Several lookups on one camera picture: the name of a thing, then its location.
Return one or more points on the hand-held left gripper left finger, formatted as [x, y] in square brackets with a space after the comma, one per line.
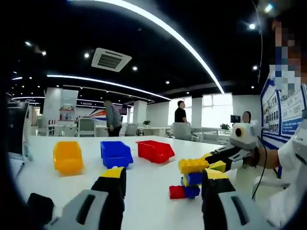
[91, 210]

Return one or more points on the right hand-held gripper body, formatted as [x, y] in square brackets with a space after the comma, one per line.
[245, 136]

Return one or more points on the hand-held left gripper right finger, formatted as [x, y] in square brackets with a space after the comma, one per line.
[220, 210]

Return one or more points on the small blue toy block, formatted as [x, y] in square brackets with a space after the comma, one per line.
[193, 179]
[192, 192]

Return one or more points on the yellow toy block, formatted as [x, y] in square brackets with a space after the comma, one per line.
[192, 165]

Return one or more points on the red toy block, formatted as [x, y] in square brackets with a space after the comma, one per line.
[177, 192]

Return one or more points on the yellow plastic bin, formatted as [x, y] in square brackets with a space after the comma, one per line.
[68, 155]

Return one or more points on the blue plastic bin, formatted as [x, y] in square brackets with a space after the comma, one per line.
[116, 155]

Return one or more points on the red plastic bin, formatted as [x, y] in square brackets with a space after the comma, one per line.
[153, 153]

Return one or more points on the person's right hand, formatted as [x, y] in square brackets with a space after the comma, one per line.
[249, 160]

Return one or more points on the small dark monitor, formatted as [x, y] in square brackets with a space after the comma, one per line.
[235, 118]

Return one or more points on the small potted plant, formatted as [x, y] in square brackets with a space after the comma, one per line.
[146, 122]
[225, 126]

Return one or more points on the black flat object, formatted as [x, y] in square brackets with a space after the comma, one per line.
[40, 207]

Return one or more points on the person's white shirt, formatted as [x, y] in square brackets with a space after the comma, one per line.
[290, 167]

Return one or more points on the grey mesh office chair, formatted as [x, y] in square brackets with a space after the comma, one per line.
[86, 127]

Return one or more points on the white office chair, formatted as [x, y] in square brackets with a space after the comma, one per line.
[42, 125]

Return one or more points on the display shelf with colourful items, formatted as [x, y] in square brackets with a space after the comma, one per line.
[67, 113]

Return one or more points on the computer monitor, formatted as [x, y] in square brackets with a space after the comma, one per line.
[16, 129]

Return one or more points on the group of ceiling spotlights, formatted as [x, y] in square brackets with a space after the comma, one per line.
[134, 68]

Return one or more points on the short curved ceiling light strip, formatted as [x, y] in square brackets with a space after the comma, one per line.
[108, 83]

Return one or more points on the long curved ceiling light strip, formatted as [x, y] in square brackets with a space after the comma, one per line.
[168, 26]

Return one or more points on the ceiling air conditioner vent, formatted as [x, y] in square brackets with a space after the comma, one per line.
[111, 60]

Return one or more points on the small ceiling light strip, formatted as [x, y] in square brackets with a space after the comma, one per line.
[16, 78]

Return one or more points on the blue and white wall poster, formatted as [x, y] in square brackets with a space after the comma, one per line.
[290, 112]

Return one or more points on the wall screen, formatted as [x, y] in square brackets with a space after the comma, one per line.
[123, 110]

